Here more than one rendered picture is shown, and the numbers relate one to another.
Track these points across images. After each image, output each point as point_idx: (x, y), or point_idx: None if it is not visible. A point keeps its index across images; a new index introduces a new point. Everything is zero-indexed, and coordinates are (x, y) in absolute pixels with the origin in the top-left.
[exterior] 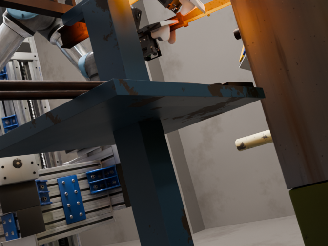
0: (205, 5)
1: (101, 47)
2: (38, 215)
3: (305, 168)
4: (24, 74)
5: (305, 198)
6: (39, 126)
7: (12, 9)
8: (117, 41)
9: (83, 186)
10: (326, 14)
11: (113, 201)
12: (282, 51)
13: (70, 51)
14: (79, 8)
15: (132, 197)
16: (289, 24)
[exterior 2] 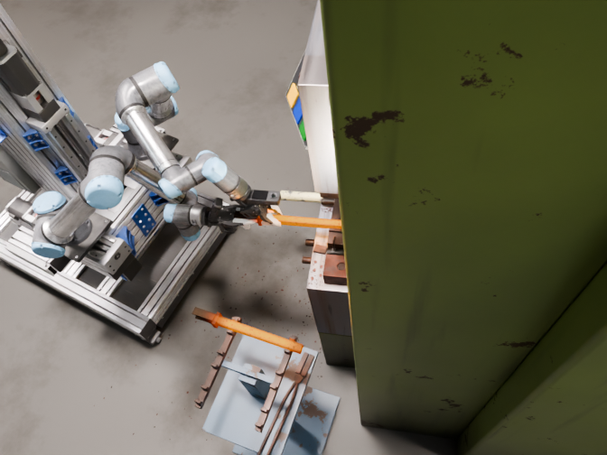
0: (282, 222)
1: (249, 388)
2: (135, 263)
3: (328, 330)
4: (61, 132)
5: (325, 335)
6: (241, 446)
7: (96, 205)
8: (259, 392)
9: (149, 205)
10: None
11: None
12: (331, 308)
13: (143, 184)
14: (233, 370)
15: None
16: (338, 303)
